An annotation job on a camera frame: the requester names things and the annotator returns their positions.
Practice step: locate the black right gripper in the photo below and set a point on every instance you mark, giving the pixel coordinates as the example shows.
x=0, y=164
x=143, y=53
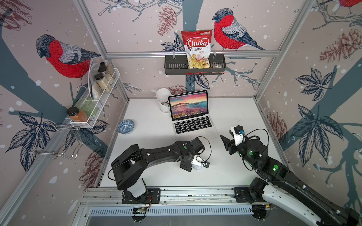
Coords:
x=227, y=144

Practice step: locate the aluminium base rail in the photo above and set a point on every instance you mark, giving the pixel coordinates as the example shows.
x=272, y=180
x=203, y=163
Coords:
x=172, y=196

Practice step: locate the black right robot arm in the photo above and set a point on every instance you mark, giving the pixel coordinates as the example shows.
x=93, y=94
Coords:
x=277, y=184

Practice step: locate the silver laptop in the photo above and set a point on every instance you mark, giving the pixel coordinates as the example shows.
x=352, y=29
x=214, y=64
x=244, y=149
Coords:
x=190, y=112

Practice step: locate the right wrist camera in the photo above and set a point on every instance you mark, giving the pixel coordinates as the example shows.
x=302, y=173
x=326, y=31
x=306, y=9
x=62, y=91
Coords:
x=238, y=134

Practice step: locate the white wire spice shelf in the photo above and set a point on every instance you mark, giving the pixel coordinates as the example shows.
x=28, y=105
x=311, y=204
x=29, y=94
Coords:
x=96, y=93

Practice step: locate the red cassava chips bag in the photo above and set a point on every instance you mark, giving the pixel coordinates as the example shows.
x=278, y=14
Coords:
x=197, y=46

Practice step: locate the black lid spice bottle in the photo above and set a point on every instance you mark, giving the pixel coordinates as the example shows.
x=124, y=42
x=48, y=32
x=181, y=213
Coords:
x=102, y=82
x=104, y=70

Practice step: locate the green glass jar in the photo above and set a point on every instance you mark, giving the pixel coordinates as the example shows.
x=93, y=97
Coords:
x=87, y=106

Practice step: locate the orange sauce jar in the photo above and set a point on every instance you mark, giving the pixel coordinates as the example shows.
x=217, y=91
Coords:
x=75, y=114

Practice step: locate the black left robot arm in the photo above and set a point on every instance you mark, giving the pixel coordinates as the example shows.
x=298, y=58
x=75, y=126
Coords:
x=128, y=167

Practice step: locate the chrome wire wall rack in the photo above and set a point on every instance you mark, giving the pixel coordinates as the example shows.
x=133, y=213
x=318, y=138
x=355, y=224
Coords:
x=65, y=142

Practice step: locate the black wire wall basket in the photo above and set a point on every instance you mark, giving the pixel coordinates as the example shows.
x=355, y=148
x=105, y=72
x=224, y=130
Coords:
x=181, y=65

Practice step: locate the blue patterned ceramic bowl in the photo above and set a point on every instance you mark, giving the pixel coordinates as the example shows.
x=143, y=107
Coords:
x=126, y=126

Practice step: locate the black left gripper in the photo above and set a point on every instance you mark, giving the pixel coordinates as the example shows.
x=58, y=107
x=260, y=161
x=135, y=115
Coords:
x=187, y=165

